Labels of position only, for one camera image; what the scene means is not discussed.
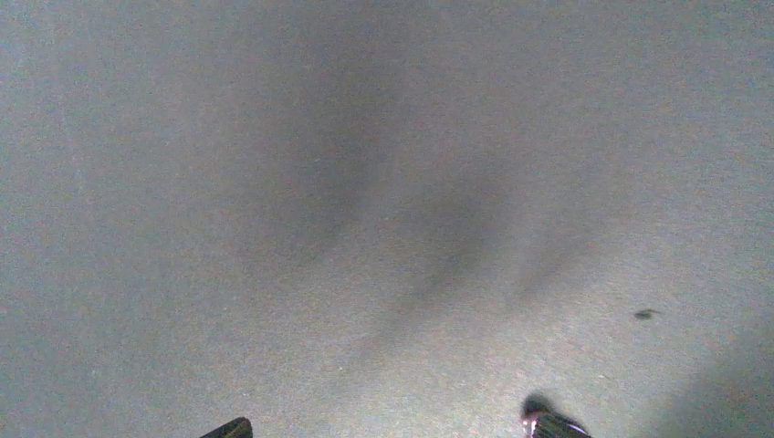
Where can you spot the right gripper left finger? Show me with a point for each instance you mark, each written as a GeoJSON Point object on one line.
{"type": "Point", "coordinates": [239, 427]}

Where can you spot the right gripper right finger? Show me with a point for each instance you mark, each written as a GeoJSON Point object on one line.
{"type": "Point", "coordinates": [549, 425]}

